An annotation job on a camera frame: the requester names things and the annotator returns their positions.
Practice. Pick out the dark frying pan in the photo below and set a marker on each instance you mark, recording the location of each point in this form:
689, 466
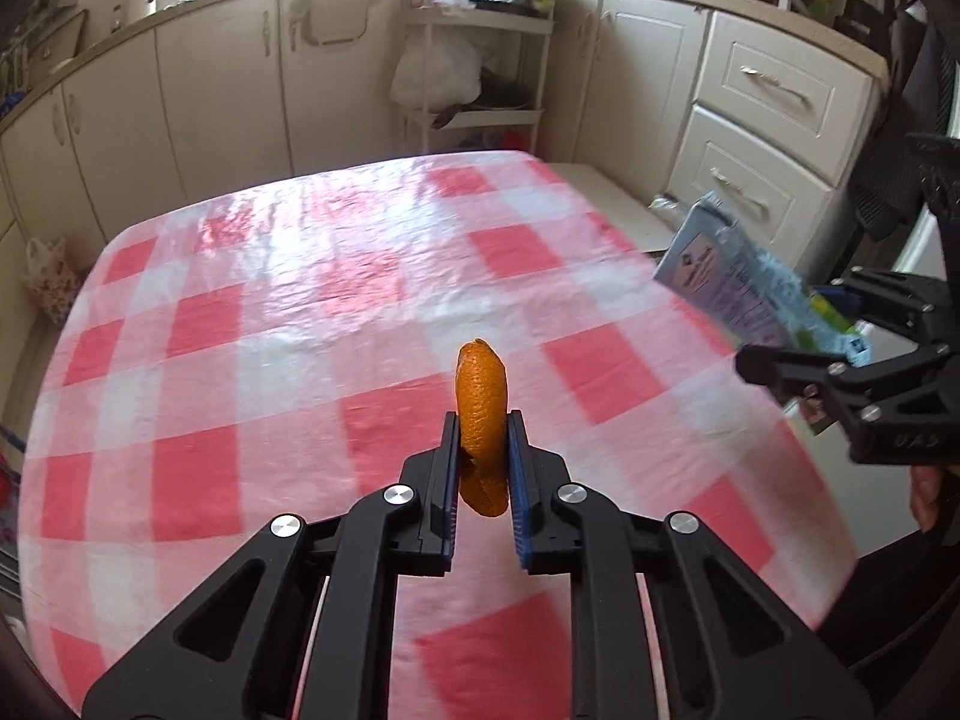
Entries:
510, 90

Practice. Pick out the blue green drink carton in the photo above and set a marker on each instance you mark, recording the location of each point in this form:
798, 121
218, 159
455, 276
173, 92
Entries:
735, 277

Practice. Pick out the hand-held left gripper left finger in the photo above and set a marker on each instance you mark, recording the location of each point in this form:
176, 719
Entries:
450, 480

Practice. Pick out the white wooden stool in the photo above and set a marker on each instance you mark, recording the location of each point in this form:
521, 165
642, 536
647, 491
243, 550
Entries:
622, 202

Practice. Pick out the white cabinet drawer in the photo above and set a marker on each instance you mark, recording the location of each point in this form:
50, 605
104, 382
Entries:
750, 180
780, 90

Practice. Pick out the white hanging door bin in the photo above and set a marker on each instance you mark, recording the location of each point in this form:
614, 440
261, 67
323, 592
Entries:
337, 11

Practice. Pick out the pink white checkered tablecloth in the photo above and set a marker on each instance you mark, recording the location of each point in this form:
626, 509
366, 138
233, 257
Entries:
262, 277

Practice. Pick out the red bag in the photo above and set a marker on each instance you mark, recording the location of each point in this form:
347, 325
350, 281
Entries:
516, 139

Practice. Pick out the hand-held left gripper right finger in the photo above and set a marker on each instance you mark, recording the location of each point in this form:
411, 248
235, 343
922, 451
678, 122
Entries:
517, 495

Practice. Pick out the orange peel piece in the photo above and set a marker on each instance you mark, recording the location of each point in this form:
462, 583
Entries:
480, 405

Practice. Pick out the large white plastic bag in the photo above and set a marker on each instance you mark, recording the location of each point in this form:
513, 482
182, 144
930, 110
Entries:
435, 71

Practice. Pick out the white trolley rack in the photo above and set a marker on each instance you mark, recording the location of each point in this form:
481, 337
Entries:
480, 118

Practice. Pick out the white lower kitchen cabinets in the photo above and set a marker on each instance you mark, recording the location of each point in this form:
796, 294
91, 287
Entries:
225, 90

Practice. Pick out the person's right hand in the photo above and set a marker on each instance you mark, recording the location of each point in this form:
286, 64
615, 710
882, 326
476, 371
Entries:
928, 499

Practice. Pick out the white fridge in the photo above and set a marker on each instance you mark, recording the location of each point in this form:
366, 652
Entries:
926, 247

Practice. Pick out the dark hanging cloth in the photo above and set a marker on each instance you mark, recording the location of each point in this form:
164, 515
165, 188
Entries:
885, 195

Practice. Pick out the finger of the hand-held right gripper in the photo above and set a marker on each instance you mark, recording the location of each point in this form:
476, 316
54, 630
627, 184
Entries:
900, 300
795, 371

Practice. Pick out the white thermos jug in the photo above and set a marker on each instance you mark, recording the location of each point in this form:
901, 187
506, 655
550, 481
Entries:
142, 0

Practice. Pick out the floral carrier bag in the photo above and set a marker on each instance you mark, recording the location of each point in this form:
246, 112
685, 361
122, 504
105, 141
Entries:
52, 285

